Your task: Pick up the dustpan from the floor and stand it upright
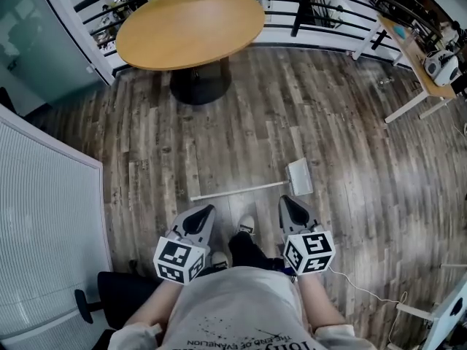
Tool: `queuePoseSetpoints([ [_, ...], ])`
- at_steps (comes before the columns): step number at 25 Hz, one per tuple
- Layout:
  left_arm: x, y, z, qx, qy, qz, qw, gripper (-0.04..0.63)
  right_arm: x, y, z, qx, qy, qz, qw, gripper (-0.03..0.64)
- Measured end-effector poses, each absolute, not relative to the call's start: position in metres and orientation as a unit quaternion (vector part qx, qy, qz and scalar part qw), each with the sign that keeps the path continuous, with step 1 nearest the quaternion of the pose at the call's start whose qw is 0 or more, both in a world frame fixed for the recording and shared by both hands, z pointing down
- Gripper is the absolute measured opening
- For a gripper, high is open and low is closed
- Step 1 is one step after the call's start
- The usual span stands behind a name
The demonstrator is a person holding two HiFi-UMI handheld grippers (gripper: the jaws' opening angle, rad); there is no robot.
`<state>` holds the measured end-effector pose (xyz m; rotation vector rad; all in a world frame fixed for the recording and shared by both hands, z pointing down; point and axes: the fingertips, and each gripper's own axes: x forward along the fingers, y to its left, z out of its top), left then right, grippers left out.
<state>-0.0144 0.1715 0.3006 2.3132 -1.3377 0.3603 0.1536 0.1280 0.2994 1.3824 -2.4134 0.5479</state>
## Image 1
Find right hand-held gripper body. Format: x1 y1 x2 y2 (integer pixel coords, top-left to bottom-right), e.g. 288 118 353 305
281 220 336 277

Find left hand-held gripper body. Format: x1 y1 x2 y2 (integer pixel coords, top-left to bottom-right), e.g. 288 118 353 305
153 223 213 287

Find white long-handled dustpan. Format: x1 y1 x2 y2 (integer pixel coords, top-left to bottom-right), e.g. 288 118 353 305
189 157 315 203

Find person's left forearm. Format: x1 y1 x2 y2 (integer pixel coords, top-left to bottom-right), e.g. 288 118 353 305
123 278 184 332

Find person's right forearm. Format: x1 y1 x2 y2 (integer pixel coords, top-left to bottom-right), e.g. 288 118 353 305
296 272 348 330

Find white stand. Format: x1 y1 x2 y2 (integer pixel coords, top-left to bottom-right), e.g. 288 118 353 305
387 281 467 350

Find person's white shoe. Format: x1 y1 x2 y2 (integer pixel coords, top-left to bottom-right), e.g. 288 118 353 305
236 214 257 238
210 251 231 270

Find person's black trousers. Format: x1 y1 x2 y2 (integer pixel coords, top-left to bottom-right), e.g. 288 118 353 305
228 230 286 271

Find black office chair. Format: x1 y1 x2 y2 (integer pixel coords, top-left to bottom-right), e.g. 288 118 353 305
74 270 161 350

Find person's grey printed shirt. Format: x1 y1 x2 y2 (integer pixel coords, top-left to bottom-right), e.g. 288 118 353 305
107 265 378 350

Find white ribbed cabinet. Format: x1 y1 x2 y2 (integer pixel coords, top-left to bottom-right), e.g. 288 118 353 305
0 103 115 350

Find wooden desk white legs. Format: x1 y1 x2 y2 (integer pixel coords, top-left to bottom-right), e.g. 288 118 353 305
351 12 459 124

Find round wooden table black base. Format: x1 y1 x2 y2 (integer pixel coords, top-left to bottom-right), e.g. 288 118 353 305
115 0 266 106

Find white headset device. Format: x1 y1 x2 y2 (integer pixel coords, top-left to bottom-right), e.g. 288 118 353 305
422 48 460 87

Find black pillar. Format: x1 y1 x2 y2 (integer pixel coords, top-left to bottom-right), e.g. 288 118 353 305
290 0 316 38

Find black metal railing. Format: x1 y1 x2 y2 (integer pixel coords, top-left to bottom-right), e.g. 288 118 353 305
74 0 444 60

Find frosted glass partition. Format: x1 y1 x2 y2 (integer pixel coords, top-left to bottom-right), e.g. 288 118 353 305
0 0 115 117

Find white cable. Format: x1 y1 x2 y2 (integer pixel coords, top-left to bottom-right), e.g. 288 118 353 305
327 267 410 308

